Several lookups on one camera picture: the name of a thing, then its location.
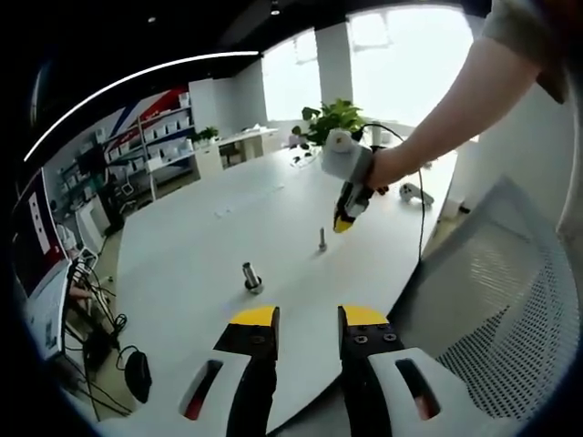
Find long ceiling light strip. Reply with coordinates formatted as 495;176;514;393
23;50;259;163

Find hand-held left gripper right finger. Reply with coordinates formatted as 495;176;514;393
336;303;484;437

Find black wall screen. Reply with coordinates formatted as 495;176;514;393
77;145;107;172

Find bundle of black floor cables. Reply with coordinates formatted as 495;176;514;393
66;259;128;361

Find shelving with white bins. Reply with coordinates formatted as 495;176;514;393
56;107;195;197

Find black oval device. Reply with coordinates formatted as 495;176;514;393
123;351;153;404

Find white low cabinet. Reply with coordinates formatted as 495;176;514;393
195;145;224;172

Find grey mesh office chair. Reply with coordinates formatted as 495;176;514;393
386;176;578;422

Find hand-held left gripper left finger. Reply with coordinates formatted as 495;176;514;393
175;304;281;437

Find thick threaded metal stud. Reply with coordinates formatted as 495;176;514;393
240;261;265;295

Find person's right hand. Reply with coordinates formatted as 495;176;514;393
368;144;412;196

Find small potted green plant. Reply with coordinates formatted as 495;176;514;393
190;126;220;145

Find white handheld controller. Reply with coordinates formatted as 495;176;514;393
399;181;436;208

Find large white-framed monitor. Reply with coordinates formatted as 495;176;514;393
11;166;72;359

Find person's grey shirt sleeve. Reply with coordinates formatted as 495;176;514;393
481;0;576;105

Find large potted green plant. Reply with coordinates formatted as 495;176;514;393
291;98;368;147

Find white side desk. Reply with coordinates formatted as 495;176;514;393
218;127;279;160

